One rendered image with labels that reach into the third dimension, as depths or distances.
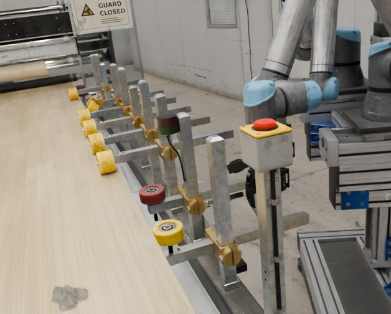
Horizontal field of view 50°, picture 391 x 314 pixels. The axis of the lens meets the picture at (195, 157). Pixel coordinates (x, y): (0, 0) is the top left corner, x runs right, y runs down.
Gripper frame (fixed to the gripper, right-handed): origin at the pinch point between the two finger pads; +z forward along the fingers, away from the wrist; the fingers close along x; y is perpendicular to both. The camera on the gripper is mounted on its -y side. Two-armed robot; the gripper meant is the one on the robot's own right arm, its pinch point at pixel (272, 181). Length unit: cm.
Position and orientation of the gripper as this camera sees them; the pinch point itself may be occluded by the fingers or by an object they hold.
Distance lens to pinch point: 149.3
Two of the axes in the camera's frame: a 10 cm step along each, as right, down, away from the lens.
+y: 9.4, -2.2, 2.8
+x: -3.4, -2.9, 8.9
